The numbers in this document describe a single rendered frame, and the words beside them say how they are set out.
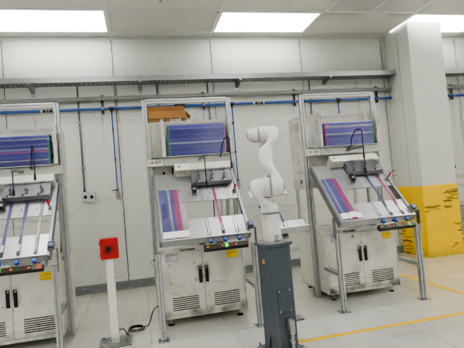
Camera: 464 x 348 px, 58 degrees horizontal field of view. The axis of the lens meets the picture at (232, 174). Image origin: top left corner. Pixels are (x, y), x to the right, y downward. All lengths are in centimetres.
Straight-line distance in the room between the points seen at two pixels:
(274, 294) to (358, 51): 417
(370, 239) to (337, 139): 96
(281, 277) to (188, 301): 106
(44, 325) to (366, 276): 271
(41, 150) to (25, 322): 132
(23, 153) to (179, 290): 165
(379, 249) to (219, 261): 148
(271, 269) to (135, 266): 271
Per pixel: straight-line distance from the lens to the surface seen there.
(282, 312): 278
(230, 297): 360
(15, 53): 549
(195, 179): 348
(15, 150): 370
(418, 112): 578
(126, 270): 514
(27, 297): 359
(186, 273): 349
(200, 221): 326
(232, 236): 320
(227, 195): 346
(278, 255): 270
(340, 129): 405
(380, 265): 408
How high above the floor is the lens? 108
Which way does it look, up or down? 2 degrees up
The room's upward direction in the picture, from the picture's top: 5 degrees counter-clockwise
